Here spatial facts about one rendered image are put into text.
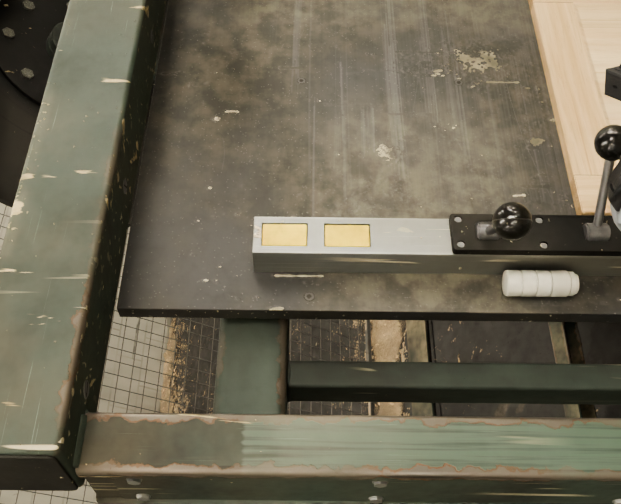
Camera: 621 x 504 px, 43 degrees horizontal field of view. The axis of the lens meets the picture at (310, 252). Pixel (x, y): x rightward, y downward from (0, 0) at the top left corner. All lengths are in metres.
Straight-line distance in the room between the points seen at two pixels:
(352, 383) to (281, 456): 0.17
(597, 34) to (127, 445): 0.84
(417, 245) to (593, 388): 0.25
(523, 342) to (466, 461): 2.23
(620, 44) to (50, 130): 0.77
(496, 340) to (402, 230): 2.21
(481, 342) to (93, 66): 2.37
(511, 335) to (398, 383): 2.15
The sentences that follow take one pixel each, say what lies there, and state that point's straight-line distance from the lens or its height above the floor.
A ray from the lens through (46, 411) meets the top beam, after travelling 0.74.
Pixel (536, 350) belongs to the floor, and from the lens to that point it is 2.92.
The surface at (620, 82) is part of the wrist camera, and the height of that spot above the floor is 1.53.
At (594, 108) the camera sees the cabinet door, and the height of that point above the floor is 1.33.
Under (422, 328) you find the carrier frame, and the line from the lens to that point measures 2.11.
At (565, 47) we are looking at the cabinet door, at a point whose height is 1.34.
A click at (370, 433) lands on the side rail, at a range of 0.76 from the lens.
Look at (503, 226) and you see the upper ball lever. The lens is 0.77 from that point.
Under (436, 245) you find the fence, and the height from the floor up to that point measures 1.53.
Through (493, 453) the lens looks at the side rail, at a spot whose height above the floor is 1.51.
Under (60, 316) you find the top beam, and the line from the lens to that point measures 0.78.
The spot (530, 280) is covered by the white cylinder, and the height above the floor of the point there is 1.44.
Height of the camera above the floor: 2.03
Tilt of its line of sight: 27 degrees down
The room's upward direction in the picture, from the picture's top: 70 degrees counter-clockwise
